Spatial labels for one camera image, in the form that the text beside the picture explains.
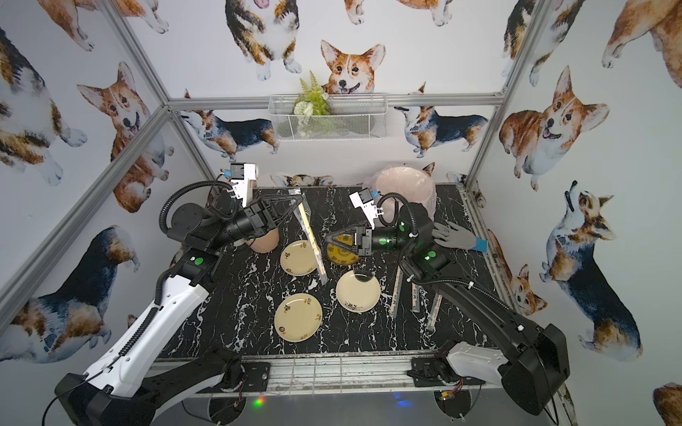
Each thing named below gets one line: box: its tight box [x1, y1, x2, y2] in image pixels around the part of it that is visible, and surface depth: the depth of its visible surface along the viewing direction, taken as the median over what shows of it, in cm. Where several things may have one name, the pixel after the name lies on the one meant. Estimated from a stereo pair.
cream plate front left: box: [273, 292, 323, 343], surface depth 85 cm
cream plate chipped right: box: [335, 269, 381, 314], surface depth 90 cm
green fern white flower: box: [293, 70, 332, 117], surface depth 84 cm
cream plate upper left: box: [279, 239, 318, 277], surface depth 100 cm
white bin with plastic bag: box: [362, 165, 437, 224], surface depth 94 cm
